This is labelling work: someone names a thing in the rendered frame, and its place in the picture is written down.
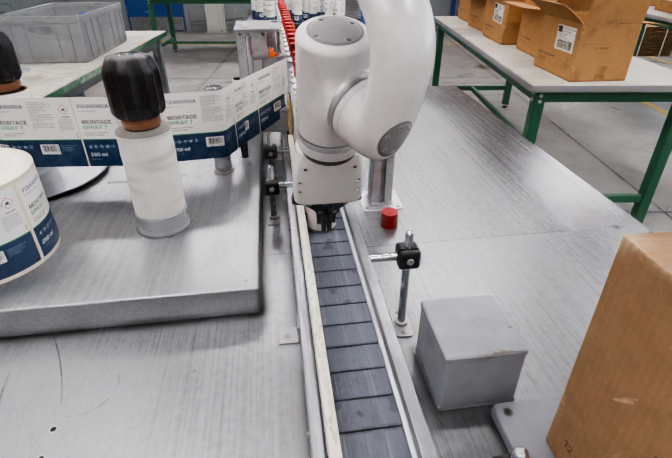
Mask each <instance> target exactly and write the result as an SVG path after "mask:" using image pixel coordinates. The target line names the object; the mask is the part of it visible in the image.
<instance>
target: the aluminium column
mask: <svg viewBox="0 0 672 458"><path fill-rule="evenodd" d="M394 161H395V153H394V154H393V155H392V156H390V157H388V158H386V159H383V160H371V159H369V169H368V195H367V196H368V198H369V201H370V203H371V205H381V204H392V202H391V201H392V190H393V176H394Z"/></svg>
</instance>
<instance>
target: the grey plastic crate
mask: <svg viewBox="0 0 672 458"><path fill-rule="evenodd" d="M79 11H91V12H88V13H85V14H82V15H79ZM0 31H2V32H4V33H5V34H6V35H7V36H8V37H9V39H10V40H11V42H12V44H13V46H14V49H15V52H16V55H17V58H18V61H19V64H35V63H89V62H91V61H93V60H95V59H97V58H98V57H100V56H102V55H104V54H105V53H107V52H109V51H111V50H112V49H114V48H116V47H118V46H119V45H121V44H123V43H125V42H126V41H127V36H126V32H125V27H124V22H123V18H122V13H121V4H120V2H69V3H47V4H43V5H39V6H35V7H31V8H27V9H23V10H18V11H14V12H10V13H6V14H2V15H0Z"/></svg>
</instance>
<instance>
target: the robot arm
mask: <svg viewBox="0 0 672 458"><path fill-rule="evenodd" d="M357 2H358V4H359V7H360V9H361V11H362V14H363V17H364V20H365V24H366V25H364V24H363V23H362V22H360V21H358V20H356V19H353V18H350V17H347V16H342V15H321V16H316V17H313V18H310V19H308V20H306V21H305V22H303V23H302V24H301V25H300V26H299V27H298V28H297V30H296V33H295V61H296V101H297V140H296V142H295V146H294V151H293V159H292V185H293V193H292V196H291V201H292V204H293V205H302V206H304V205H306V206H307V207H308V208H310V209H312V210H314V211H315V212H316V222H317V224H321V230H322V231H325V230H326V226H327V230H328V231H331V230H332V223H335V222H336V214H337V213H338V212H339V209H340V208H342V207H343V206H345V205H346V204H347V203H348V202H353V201H358V200H361V199H362V190H363V156H364V157H366V158H368V159H371V160H383V159H386V158H388V157H390V156H392V155H393V154H394V153H396V152H397V151H398V149H399V148H400V147H401V146H402V145H403V143H404V142H405V140H406V138H407V137H408V135H409V133H410V131H411V129H412V127H413V125H414V123H415V120H416V118H417V116H418V113H419V111H420V108H421V105H422V103H423V100H424V97H425V94H426V92H427V89H428V86H429V83H430V79H431V76H432V72H433V68H434V62H435V53H436V33H435V24H434V17H433V13H432V8H431V5H430V1H429V0H357Z"/></svg>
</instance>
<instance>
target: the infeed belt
mask: <svg viewBox="0 0 672 458"><path fill-rule="evenodd" d="M307 231H308V237H309V243H310V250H311V256H312V263H313V269H314V276H315V282H316V289H317V295H318V302H319V308H320V315H321V321H322V327H323V334H324V340H325V347H326V353H327V360H328V366H329V373H330V379H331V386H332V392H333V399H334V405H335V411H336V418H337V424H338V431H339V437H340V444H341V450H342V457H343V458H412V457H411V453H410V450H409V447H408V443H407V440H406V436H405V433H404V429H403V426H402V422H401V419H400V415H399V412H398V408H397V405H396V402H395V398H394V395H393V391H392V388H391V384H390V381H389V377H388V374H387V370H386V368H385V364H384V360H383V357H382V353H381V350H380V346H379V344H378V339H377V336H376V332H375V329H374V325H373V322H372V319H371V315H370V312H369V308H368V305H367V301H366V298H365V294H364V291H363V287H362V284H361V280H360V277H359V274H358V270H357V267H356V263H355V260H354V256H353V253H352V249H351V246H350V242H349V239H348V236H347V232H346V229H345V225H344V222H343V218H342V215H341V211H340V209H339V212H338V213H337V214H336V227H335V229H334V230H332V231H330V232H327V233H316V232H313V231H311V230H309V229H308V227H307Z"/></svg>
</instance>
